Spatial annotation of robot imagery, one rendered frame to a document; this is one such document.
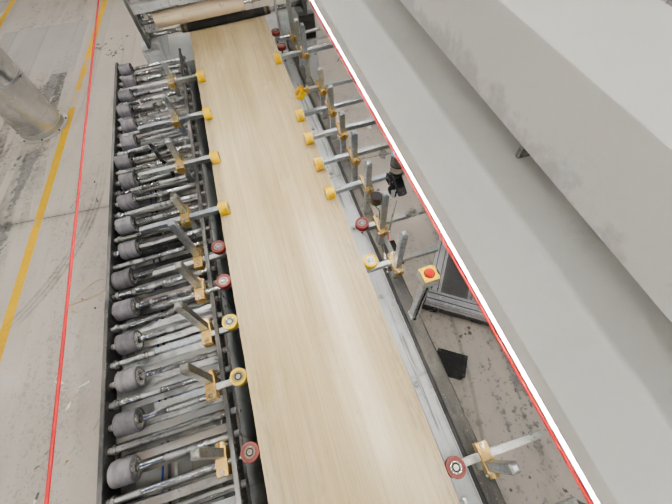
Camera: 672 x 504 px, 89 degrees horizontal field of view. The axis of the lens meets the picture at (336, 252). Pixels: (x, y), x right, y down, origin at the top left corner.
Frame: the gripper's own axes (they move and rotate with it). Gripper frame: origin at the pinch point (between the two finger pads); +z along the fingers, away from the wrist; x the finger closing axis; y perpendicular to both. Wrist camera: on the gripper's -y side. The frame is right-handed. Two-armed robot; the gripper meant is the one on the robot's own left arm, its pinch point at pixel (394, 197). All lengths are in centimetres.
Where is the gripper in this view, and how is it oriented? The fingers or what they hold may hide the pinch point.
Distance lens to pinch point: 202.3
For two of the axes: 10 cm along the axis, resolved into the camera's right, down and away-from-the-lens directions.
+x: -9.6, 2.7, -0.9
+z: 0.6, 5.0, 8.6
